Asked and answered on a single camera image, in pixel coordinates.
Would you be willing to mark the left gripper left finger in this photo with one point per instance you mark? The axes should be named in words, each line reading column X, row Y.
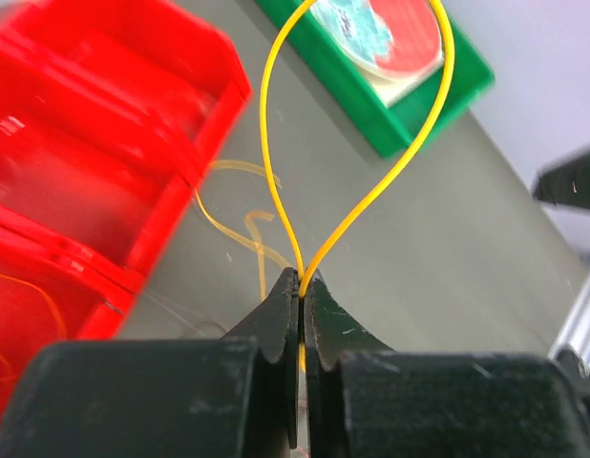
column 271, row 376

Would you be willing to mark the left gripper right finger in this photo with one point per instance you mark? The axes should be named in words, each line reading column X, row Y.
column 329, row 330

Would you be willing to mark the green plastic tray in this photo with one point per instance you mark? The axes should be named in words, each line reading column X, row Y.
column 390, row 129

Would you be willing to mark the red blue patterned plate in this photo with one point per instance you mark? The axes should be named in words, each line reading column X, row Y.
column 389, row 38

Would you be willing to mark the red four-compartment bin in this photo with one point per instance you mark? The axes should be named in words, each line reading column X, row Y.
column 110, row 115

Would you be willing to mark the aluminium frame rail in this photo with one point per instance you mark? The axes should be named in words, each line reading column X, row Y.
column 575, row 332

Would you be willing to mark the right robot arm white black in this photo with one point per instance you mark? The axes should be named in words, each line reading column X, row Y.
column 566, row 184

